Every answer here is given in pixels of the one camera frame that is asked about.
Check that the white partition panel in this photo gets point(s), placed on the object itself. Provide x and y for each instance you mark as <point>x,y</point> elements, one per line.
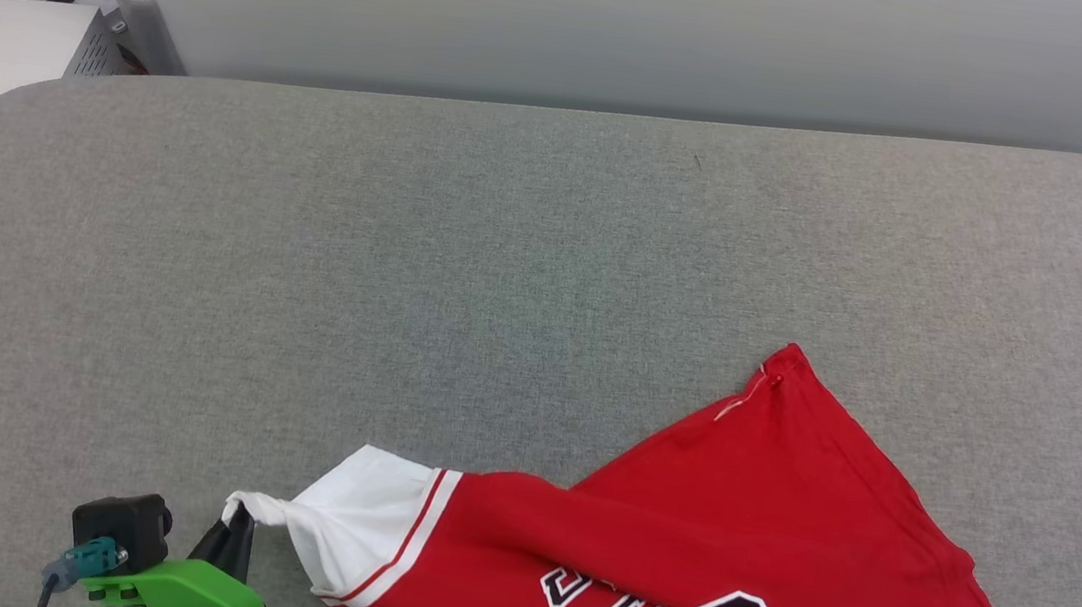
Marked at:
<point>630,31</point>

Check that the grey metal partition foot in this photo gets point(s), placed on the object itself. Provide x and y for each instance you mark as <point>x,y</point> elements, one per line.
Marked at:
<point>152,36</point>

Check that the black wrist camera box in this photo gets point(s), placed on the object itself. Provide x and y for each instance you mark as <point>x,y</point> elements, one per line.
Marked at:
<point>121,521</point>

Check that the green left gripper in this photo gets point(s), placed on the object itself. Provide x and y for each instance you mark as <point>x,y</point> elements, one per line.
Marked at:
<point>188,598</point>

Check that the red and white basketball jersey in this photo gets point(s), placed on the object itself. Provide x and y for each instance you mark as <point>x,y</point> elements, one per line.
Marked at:
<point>780,520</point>

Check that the white cabinet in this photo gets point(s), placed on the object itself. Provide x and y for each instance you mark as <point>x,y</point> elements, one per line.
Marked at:
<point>15,47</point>

